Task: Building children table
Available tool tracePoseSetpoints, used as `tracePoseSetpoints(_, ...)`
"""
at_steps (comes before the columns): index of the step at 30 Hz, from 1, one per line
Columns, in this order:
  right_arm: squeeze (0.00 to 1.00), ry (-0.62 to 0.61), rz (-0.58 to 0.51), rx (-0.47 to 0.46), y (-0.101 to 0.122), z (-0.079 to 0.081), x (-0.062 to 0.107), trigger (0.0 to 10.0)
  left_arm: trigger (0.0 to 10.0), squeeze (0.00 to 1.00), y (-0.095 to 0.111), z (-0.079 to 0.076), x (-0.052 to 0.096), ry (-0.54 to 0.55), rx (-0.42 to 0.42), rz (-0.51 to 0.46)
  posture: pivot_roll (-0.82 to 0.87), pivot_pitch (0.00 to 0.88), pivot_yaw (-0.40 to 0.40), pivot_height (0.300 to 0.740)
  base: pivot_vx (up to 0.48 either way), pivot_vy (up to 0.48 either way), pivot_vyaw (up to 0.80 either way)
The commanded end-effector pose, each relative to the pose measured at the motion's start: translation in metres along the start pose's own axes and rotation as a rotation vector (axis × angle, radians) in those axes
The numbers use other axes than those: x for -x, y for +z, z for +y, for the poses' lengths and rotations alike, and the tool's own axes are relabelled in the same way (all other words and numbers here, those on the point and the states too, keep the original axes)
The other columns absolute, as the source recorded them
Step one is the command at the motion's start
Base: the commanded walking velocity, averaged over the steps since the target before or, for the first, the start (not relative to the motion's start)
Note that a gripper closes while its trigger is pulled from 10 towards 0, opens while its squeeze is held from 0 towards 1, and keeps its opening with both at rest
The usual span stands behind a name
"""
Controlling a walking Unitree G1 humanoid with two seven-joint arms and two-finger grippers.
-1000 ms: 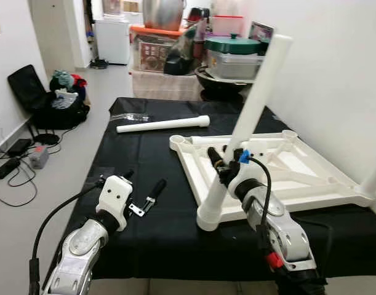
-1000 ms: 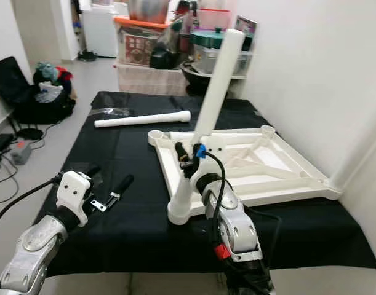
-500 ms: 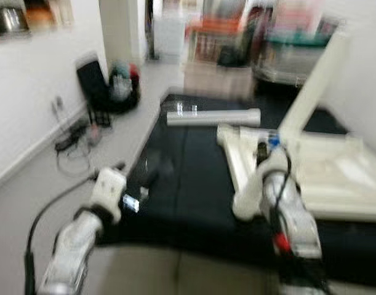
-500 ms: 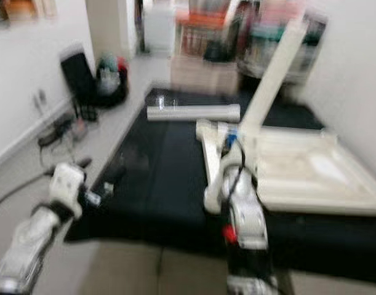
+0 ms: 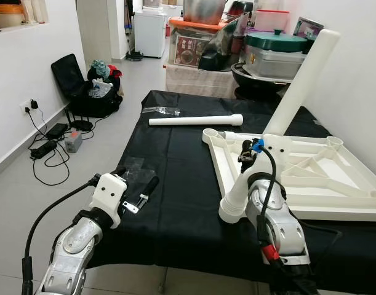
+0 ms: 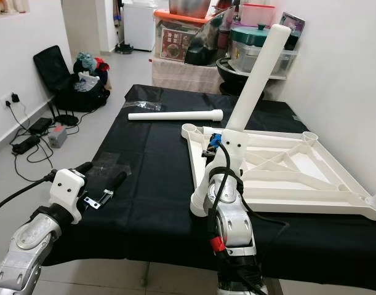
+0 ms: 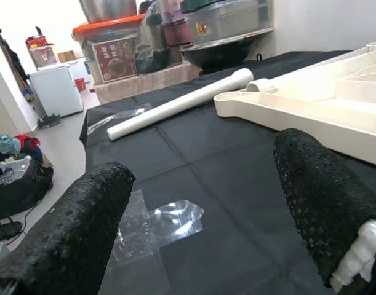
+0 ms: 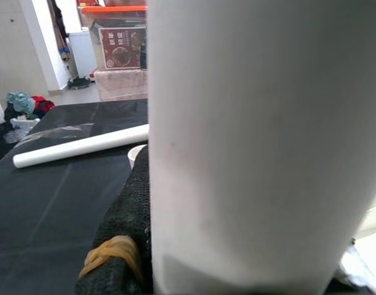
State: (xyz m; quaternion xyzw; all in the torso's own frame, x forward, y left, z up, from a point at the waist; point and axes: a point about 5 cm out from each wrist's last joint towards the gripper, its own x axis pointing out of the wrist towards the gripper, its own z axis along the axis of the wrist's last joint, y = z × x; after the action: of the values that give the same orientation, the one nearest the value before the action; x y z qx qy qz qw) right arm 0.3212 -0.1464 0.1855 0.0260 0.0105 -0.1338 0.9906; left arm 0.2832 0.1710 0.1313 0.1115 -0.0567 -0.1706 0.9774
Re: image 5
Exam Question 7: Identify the black fan base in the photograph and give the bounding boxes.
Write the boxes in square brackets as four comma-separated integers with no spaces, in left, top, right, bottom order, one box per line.
[125,50,144,62]

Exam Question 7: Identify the grey electrical box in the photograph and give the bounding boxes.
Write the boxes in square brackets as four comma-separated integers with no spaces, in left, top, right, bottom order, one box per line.
[63,131,84,153]

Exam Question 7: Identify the clear tape patch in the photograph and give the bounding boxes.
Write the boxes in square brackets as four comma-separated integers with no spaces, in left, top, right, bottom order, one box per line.
[117,157,154,185]

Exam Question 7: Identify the black open suitcase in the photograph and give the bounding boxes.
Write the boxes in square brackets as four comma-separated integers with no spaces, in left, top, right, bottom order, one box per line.
[51,54,124,119]

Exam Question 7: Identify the white cabinet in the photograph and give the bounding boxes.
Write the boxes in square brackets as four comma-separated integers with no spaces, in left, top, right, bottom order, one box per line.
[134,9,170,59]

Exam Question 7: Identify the clear plastic storage container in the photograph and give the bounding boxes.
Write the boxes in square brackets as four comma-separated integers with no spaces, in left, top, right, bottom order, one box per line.
[246,46,311,79]

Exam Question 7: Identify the black power adapter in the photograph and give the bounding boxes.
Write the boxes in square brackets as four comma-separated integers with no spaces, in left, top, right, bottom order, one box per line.
[45,123,68,141]

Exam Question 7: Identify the shiny black bag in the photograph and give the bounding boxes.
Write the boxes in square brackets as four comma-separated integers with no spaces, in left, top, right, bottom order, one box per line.
[199,15,245,71]

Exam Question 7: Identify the beige tub orange lid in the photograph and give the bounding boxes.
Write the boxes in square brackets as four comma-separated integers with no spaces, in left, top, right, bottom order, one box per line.
[0,3,25,28]

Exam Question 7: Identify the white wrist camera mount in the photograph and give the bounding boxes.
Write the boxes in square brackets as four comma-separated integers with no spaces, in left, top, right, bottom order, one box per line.
[260,135,294,182]
[88,172,128,229]

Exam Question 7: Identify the black round wok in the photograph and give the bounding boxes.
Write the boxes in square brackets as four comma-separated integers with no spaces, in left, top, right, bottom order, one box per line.
[231,61,294,100]

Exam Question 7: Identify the beige cloth covered table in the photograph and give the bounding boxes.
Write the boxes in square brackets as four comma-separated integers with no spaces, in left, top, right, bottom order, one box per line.
[165,61,238,99]

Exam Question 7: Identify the green round pot lid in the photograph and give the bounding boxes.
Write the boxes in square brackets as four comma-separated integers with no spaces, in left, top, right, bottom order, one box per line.
[245,31,308,52]

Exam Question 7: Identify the white plastic children table top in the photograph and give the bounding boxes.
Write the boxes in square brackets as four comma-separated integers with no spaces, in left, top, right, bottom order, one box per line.
[202,128,376,222]

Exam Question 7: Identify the purple picture box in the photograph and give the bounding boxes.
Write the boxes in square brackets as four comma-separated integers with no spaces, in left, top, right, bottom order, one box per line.
[292,17,324,53]

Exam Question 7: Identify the clear plastic bag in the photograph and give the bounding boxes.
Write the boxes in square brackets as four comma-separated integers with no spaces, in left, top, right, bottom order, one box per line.
[142,106,181,116]

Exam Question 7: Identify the white plastic bag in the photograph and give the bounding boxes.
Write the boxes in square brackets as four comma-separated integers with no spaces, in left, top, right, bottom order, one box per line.
[89,80,113,100]

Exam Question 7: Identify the black wifi router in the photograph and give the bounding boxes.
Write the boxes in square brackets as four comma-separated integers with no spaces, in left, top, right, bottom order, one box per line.
[68,104,95,132]

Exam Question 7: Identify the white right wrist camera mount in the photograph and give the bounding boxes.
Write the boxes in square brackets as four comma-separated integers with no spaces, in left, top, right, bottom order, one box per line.
[260,135,294,182]

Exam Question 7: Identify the black power strip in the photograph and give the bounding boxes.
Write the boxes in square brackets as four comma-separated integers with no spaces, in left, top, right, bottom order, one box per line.
[30,140,58,159]

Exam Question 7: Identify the pink plastic container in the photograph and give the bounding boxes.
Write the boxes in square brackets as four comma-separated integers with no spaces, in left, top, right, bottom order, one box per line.
[254,9,291,33]

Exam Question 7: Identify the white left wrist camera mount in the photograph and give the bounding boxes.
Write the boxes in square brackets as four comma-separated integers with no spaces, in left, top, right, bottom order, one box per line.
[88,172,128,229]

